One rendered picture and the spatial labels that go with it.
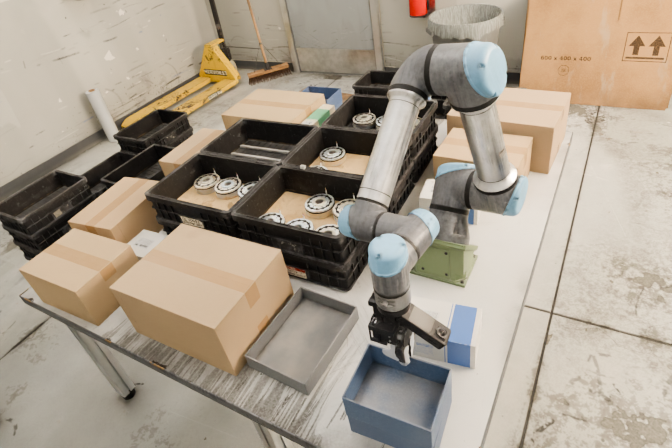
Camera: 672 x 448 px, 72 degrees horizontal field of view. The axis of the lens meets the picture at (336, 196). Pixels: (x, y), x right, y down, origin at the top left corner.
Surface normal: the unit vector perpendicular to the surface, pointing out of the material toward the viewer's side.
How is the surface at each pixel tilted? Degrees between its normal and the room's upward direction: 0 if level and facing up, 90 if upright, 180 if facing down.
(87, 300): 90
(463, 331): 0
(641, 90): 73
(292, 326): 0
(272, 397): 0
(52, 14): 90
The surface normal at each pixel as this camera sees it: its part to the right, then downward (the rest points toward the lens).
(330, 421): -0.15, -0.80
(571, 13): -0.50, 0.44
